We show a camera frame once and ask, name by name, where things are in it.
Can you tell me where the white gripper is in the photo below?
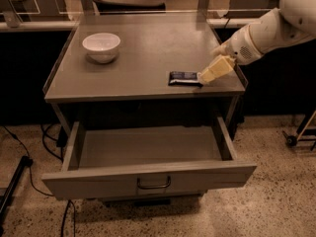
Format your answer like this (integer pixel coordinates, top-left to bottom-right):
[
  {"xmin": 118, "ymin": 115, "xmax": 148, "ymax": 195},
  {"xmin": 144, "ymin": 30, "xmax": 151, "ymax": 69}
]
[{"xmin": 197, "ymin": 26, "xmax": 263, "ymax": 84}]

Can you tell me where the dark blue rxbar wrapper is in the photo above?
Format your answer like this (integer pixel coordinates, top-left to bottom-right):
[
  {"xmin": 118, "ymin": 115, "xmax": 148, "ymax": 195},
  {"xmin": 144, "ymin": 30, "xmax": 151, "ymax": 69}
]
[{"xmin": 168, "ymin": 71, "xmax": 200, "ymax": 86}]

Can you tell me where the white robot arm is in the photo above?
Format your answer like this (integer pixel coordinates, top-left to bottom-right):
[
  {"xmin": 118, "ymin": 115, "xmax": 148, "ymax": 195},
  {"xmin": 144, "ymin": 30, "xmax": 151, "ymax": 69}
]
[{"xmin": 197, "ymin": 0, "xmax": 316, "ymax": 85}]

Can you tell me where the open grey top drawer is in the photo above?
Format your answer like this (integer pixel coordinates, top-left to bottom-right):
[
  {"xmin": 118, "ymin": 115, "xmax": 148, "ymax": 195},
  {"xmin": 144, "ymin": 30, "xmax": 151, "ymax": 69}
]
[{"xmin": 41, "ymin": 117, "xmax": 256, "ymax": 200}]

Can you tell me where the grey cabinet table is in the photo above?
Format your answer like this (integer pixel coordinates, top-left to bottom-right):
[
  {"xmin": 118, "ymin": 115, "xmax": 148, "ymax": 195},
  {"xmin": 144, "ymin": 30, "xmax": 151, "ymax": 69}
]
[{"xmin": 44, "ymin": 13, "xmax": 245, "ymax": 130}]

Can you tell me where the white ceramic bowl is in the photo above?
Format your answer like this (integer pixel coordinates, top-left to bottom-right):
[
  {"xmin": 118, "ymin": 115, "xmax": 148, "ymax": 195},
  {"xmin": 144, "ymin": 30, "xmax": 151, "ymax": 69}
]
[{"xmin": 82, "ymin": 33, "xmax": 120, "ymax": 63}]

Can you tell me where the black floor stand bar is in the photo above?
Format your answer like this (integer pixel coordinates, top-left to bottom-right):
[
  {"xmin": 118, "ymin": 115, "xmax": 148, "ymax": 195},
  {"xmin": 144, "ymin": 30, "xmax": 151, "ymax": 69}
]
[{"xmin": 0, "ymin": 156, "xmax": 33, "ymax": 219}]

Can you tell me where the metal drawer handle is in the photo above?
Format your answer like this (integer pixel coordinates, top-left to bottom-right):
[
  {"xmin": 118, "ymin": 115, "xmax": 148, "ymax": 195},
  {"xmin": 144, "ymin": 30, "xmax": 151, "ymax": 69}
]
[{"xmin": 136, "ymin": 176, "xmax": 172, "ymax": 190}]

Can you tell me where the black floor cable left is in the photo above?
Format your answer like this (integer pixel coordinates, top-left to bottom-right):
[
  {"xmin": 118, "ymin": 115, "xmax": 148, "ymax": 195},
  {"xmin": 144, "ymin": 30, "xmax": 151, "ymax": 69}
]
[{"xmin": 1, "ymin": 125, "xmax": 55, "ymax": 198}]

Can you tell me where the black cable under drawer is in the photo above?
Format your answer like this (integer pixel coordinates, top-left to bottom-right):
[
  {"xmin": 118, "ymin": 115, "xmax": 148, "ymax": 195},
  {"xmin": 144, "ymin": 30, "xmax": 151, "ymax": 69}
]
[{"xmin": 59, "ymin": 199, "xmax": 77, "ymax": 237}]

